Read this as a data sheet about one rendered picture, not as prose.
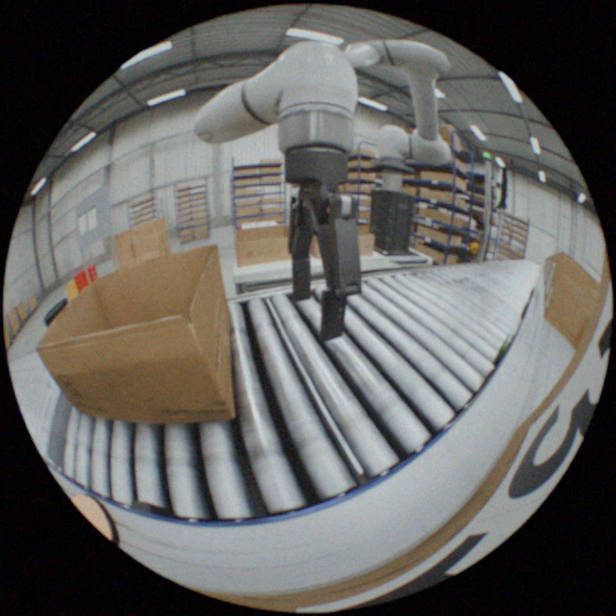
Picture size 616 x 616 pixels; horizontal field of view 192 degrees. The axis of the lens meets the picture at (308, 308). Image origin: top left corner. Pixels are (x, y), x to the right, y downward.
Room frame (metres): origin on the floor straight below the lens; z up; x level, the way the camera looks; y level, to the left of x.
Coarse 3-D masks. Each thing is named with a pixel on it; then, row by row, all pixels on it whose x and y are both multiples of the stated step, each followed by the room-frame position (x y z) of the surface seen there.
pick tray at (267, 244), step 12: (252, 228) 1.11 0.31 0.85; (264, 228) 1.13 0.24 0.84; (276, 228) 1.15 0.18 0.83; (288, 228) 1.07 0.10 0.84; (240, 240) 1.08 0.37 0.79; (252, 240) 0.74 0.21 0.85; (264, 240) 0.75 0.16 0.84; (276, 240) 0.77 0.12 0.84; (240, 252) 0.72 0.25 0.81; (252, 252) 0.74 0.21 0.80; (264, 252) 0.75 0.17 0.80; (276, 252) 0.77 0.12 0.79; (240, 264) 0.72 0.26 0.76; (252, 264) 0.74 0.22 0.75
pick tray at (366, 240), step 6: (360, 234) 1.01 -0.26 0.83; (366, 234) 0.95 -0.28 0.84; (372, 234) 0.90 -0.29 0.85; (312, 240) 0.85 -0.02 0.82; (360, 240) 0.86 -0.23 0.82; (366, 240) 0.87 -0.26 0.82; (372, 240) 0.88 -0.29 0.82; (312, 246) 0.85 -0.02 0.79; (360, 246) 0.86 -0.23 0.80; (366, 246) 0.87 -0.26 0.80; (372, 246) 0.88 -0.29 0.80; (312, 252) 0.85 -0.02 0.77; (318, 252) 0.81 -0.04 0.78; (360, 252) 0.86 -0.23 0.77; (366, 252) 0.87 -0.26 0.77; (372, 252) 0.88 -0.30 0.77; (318, 258) 0.81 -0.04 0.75
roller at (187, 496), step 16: (176, 432) 0.08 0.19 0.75; (192, 432) 0.09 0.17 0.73; (176, 448) 0.05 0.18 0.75; (192, 448) 0.07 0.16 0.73; (176, 464) 0.03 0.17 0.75; (192, 464) 0.04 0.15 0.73; (176, 480) 0.00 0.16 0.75; (192, 480) 0.01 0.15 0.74; (176, 496) -0.02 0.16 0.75; (192, 496) -0.01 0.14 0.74; (176, 512) -0.05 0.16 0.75; (192, 512) -0.04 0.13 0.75; (208, 512) -0.03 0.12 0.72
